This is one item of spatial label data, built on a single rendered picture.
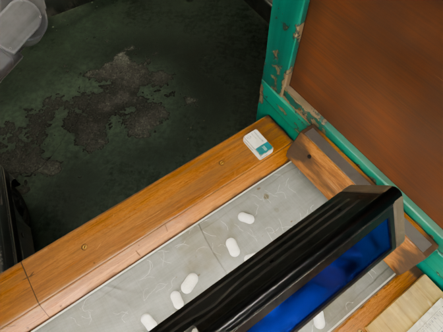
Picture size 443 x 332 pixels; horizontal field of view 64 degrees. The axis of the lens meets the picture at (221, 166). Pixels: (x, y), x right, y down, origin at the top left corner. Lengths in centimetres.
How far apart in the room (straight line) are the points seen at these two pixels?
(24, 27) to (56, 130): 138
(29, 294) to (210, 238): 33
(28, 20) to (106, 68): 156
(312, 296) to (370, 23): 37
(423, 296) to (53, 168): 152
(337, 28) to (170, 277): 51
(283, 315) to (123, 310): 41
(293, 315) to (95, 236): 47
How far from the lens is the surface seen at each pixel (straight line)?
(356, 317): 69
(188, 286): 66
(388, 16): 53
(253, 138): 76
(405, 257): 67
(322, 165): 68
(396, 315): 70
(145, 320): 67
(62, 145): 184
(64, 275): 72
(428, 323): 72
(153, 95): 189
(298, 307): 34
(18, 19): 55
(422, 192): 64
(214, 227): 71
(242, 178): 74
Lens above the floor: 141
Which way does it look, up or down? 61 degrees down
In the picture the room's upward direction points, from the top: straight up
